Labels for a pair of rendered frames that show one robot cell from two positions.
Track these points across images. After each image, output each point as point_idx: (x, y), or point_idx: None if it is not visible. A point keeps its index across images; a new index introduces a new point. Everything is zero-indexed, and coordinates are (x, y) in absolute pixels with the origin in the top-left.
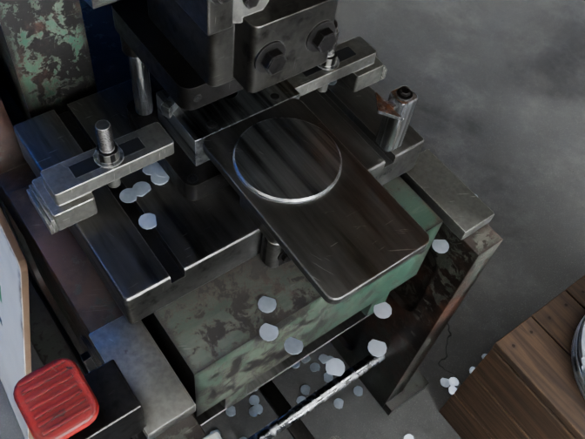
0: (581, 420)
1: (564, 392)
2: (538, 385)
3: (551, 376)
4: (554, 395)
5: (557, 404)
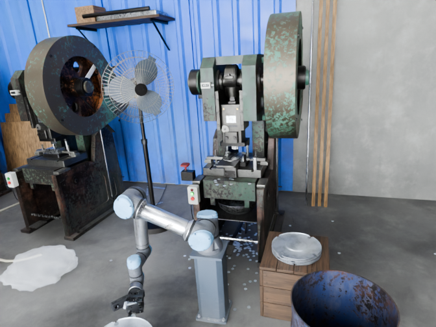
0: (268, 245)
1: (271, 241)
2: (268, 238)
3: (272, 239)
4: (268, 241)
5: (267, 241)
